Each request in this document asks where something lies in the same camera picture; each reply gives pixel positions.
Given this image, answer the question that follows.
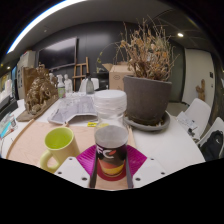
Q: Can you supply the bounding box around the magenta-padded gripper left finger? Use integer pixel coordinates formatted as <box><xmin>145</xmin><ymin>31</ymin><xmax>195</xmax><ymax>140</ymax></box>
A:
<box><xmin>54</xmin><ymin>144</ymin><xmax>98</xmax><ymax>189</ymax></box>

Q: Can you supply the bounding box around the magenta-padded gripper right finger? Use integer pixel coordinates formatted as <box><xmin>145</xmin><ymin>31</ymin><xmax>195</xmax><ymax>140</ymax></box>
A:
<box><xmin>125</xmin><ymin>144</ymin><xmax>167</xmax><ymax>189</ymax></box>

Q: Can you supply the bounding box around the clear white-capped drink bottle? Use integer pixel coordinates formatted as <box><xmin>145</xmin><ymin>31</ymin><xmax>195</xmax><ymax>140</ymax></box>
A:
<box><xmin>93</xmin><ymin>89</ymin><xmax>129</xmax><ymax>178</ymax></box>

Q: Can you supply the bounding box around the yellow-green mug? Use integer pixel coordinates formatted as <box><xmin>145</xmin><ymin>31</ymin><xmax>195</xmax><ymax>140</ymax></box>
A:
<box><xmin>39</xmin><ymin>126</ymin><xmax>81</xmax><ymax>174</ymax></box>

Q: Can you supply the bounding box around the grey plant saucer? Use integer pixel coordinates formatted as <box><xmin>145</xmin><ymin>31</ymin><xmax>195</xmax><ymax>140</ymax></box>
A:
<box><xmin>123</xmin><ymin>111</ymin><xmax>172</xmax><ymax>132</ymax></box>

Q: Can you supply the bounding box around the yellow tag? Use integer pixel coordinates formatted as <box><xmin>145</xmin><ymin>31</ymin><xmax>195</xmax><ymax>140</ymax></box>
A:
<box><xmin>87</xmin><ymin>121</ymin><xmax>109</xmax><ymax>128</ymax></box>

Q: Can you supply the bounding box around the printed paper sheet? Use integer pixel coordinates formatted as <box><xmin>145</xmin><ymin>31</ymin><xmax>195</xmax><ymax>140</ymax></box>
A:
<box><xmin>47</xmin><ymin>94</ymin><xmax>98</xmax><ymax>125</ymax></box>

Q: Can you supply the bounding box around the dried plant in grey pot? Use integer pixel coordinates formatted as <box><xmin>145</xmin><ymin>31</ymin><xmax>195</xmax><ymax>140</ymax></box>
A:
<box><xmin>114</xmin><ymin>14</ymin><xmax>178</xmax><ymax>126</ymax></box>

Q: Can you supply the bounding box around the beige canvas mat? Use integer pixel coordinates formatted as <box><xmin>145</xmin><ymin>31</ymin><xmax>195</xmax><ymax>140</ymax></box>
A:
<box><xmin>6</xmin><ymin>119</ymin><xmax>137</xmax><ymax>191</ymax></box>

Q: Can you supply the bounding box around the stack of papers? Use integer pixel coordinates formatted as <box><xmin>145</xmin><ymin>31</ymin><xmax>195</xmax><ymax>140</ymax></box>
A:
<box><xmin>176</xmin><ymin>111</ymin><xmax>201</xmax><ymax>138</ymax></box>

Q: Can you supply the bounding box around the white and green spray bottle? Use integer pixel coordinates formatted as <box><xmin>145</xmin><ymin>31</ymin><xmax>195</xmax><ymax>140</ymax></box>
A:
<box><xmin>56</xmin><ymin>73</ymin><xmax>66</xmax><ymax>99</ymax></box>

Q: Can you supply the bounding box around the white chair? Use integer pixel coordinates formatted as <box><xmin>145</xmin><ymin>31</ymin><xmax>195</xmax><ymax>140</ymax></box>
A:
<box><xmin>196</xmin><ymin>116</ymin><xmax>224</xmax><ymax>161</ymax></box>
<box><xmin>78</xmin><ymin>77</ymin><xmax>100</xmax><ymax>93</ymax></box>
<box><xmin>175</xmin><ymin>97</ymin><xmax>212</xmax><ymax>139</ymax></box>

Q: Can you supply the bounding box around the black backpack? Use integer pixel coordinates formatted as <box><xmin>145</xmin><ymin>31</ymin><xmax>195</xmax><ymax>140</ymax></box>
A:
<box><xmin>200</xmin><ymin>129</ymin><xmax>224</xmax><ymax>162</ymax></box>

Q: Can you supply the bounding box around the brown carved sculpture on board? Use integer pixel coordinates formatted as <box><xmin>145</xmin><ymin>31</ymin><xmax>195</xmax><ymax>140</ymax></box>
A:
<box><xmin>16</xmin><ymin>63</ymin><xmax>59</xmax><ymax>123</ymax></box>

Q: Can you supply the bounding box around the cardboard box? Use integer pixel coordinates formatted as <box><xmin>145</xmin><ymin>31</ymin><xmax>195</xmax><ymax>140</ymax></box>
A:
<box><xmin>102</xmin><ymin>61</ymin><xmax>136</xmax><ymax>92</ymax></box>

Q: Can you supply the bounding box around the colourful art print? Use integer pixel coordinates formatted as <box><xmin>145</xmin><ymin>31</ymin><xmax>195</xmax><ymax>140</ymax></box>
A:
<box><xmin>0</xmin><ymin>113</ymin><xmax>18</xmax><ymax>138</ymax></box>

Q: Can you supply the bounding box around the wooden easel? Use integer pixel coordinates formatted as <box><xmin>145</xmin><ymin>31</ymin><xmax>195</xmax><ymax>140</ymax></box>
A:
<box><xmin>72</xmin><ymin>56</ymin><xmax>90</xmax><ymax>92</ymax></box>

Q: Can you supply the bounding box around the wooden figure sculpture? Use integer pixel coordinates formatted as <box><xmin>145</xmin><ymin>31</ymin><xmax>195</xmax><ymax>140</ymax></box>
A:
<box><xmin>195</xmin><ymin>78</ymin><xmax>207</xmax><ymax>102</ymax></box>

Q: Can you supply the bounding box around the black flat box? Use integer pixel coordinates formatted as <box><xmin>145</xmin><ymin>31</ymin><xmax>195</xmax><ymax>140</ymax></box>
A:
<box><xmin>0</xmin><ymin>96</ymin><xmax>18</xmax><ymax>118</ymax></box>

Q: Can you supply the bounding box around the white cabinet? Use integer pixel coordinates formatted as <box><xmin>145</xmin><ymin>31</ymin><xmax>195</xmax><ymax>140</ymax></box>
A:
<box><xmin>15</xmin><ymin>49</ymin><xmax>37</xmax><ymax>100</ymax></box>

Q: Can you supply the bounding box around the black wall screen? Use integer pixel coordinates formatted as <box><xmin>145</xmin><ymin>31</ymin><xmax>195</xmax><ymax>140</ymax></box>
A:
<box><xmin>36</xmin><ymin>36</ymin><xmax>78</xmax><ymax>71</ymax></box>

